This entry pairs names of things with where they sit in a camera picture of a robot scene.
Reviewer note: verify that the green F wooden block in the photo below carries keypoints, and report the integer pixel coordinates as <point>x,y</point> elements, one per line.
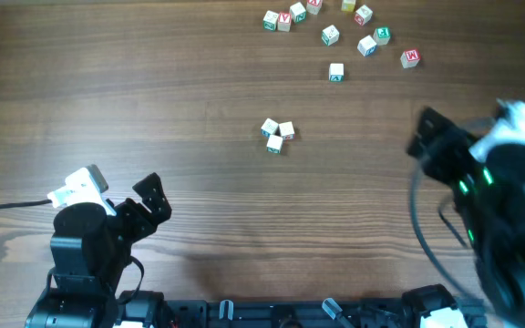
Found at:
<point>382,35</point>

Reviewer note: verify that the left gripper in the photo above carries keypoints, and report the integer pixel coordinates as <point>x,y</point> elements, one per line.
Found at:
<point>136,215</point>

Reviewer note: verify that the blue H wooden block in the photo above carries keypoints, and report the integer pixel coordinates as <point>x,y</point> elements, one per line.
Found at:
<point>269,127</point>

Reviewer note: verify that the red O wooden block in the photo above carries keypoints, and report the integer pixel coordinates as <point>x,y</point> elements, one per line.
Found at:
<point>363,15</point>

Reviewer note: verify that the red A wooden block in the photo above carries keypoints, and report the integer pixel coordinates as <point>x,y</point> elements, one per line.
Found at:
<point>284,22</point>

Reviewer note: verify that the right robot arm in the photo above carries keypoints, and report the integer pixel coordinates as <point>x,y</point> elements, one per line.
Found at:
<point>486,175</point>

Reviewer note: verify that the green N wooden block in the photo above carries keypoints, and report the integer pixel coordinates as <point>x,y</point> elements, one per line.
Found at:
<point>270,20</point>

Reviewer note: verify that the red edged wooden block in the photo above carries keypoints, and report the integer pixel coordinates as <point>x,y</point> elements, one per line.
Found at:
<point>286,130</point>

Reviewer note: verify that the yellow wooden block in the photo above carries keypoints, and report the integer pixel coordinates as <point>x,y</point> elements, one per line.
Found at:
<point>348,5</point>

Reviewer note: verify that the green A wooden block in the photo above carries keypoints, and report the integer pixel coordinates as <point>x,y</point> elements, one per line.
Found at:
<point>336,72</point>

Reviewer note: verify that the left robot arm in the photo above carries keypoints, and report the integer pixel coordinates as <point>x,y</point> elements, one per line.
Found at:
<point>91,248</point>

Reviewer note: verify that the blue edged wooden block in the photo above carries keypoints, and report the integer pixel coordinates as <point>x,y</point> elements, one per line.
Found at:
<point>367,46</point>

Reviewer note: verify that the red M wooden block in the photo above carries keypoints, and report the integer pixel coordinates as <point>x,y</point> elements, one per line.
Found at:
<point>410,58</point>

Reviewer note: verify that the green letter block top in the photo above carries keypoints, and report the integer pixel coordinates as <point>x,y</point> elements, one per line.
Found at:
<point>298,12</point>

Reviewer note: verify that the red X wooden block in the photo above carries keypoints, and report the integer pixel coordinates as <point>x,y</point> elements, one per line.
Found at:
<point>314,6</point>

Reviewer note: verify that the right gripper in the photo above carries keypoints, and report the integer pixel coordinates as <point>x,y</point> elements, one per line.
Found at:
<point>446,157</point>

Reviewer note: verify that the green P wooden block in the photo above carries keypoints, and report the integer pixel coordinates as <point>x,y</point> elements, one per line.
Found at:
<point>330,35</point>

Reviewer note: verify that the plain number 2 block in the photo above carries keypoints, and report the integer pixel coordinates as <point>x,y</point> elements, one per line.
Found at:
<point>274,144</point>

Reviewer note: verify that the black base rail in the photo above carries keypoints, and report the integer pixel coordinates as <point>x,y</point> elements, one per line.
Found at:
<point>371,312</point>

